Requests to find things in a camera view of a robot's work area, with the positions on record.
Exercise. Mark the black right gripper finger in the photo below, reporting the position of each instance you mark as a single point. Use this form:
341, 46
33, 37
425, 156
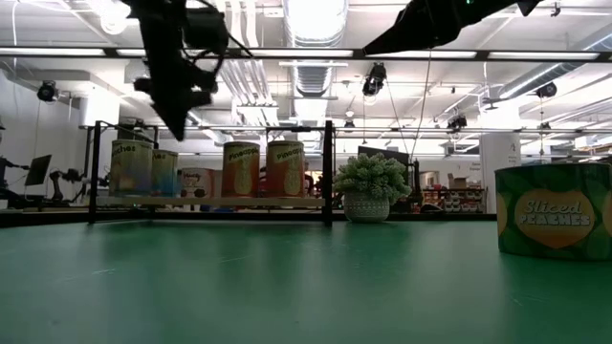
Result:
425, 12
421, 38

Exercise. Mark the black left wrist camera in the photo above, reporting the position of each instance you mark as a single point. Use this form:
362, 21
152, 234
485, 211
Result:
205, 28

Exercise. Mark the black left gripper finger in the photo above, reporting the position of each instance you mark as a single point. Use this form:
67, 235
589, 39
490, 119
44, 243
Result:
172, 117
191, 107

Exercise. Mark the green peaches label can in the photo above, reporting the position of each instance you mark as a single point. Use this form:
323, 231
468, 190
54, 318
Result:
130, 167
165, 173

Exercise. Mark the black background robot arm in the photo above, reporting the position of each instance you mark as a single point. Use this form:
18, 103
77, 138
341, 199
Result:
62, 179

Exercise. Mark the green table mat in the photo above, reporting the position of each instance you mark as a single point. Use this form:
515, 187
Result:
287, 286

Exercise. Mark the cardboard box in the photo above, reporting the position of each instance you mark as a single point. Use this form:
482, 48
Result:
459, 181

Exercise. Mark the wooden shelf with black frame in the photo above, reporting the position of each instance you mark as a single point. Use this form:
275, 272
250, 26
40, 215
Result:
287, 202

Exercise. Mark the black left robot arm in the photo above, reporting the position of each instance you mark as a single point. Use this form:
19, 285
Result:
158, 24

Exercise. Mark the orange pineapple label can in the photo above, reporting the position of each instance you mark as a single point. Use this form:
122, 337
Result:
285, 168
241, 169

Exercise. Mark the green sliced peaches can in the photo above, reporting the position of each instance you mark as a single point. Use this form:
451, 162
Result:
554, 210

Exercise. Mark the person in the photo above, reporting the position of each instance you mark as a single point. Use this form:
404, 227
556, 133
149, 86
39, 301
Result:
4, 177

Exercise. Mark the potted green succulent plant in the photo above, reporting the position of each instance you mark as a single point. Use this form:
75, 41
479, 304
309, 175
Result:
370, 179

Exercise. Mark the black ceiling camera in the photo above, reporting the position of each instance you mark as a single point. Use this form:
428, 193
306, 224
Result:
456, 122
48, 91
375, 79
545, 90

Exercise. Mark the white building pillar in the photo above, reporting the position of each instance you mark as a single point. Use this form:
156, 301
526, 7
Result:
499, 148

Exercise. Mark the small honey label can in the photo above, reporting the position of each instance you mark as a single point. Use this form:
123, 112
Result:
196, 183

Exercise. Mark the black background monitor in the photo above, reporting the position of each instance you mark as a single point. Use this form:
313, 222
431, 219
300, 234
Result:
38, 169
397, 155

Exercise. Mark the small parts bin rack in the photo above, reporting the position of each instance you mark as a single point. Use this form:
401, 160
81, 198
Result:
454, 198

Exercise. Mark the silver ceiling air duct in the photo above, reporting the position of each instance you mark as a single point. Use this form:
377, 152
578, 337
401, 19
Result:
313, 76

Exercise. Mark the black aluminium table frame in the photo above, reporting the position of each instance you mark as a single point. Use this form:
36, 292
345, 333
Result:
454, 216

